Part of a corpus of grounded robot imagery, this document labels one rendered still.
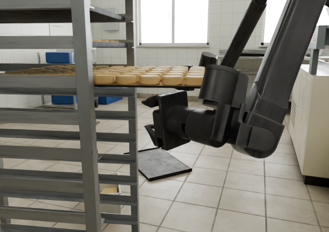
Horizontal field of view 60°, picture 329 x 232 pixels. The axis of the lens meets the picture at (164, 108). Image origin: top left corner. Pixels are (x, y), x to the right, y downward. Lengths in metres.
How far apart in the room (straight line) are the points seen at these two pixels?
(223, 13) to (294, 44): 4.89
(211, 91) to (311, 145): 1.96
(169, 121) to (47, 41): 0.36
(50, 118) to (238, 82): 0.47
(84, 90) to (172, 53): 4.92
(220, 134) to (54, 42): 0.44
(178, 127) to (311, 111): 1.88
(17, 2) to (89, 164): 0.40
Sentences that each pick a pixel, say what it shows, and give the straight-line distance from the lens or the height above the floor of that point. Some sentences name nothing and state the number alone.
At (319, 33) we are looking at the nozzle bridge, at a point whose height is 1.13.
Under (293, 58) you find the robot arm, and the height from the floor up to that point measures 1.02.
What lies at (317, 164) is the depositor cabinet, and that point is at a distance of 2.43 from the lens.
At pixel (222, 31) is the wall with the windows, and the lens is 5.36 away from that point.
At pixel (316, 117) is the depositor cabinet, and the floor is 0.54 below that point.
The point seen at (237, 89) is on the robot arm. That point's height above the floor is 0.98.
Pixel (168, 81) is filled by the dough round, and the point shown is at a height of 0.96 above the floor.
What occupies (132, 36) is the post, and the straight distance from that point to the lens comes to 1.08.
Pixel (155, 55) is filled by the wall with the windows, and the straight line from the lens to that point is 5.65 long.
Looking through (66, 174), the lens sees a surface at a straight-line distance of 1.30.
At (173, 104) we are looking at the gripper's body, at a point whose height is 0.94.
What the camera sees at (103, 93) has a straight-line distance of 1.13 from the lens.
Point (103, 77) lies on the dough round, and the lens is 0.71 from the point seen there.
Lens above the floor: 1.04
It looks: 12 degrees down
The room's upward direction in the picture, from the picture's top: straight up
